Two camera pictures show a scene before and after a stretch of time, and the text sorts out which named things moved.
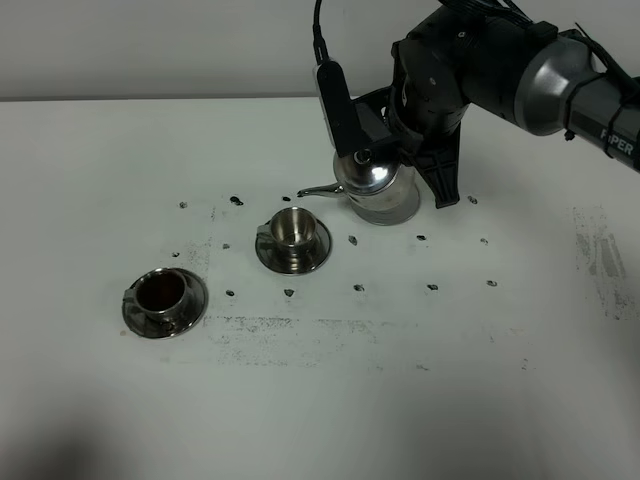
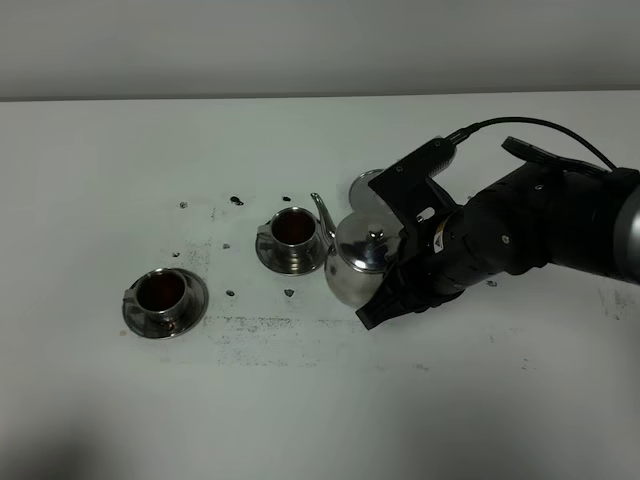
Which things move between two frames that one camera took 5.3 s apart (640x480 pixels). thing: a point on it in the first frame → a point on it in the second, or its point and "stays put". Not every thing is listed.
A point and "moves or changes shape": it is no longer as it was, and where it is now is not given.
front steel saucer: [145, 325] stays put
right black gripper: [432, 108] → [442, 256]
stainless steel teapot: [380, 191] moves or changes shape
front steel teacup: [160, 292] stays put
